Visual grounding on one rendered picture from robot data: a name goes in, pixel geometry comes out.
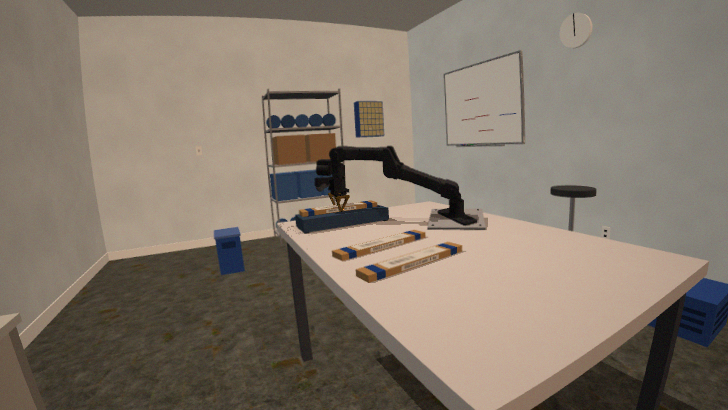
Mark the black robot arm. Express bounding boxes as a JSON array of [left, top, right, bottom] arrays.
[[315, 146, 477, 226]]

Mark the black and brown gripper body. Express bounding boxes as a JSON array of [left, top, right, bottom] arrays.
[[328, 176, 349, 196]]

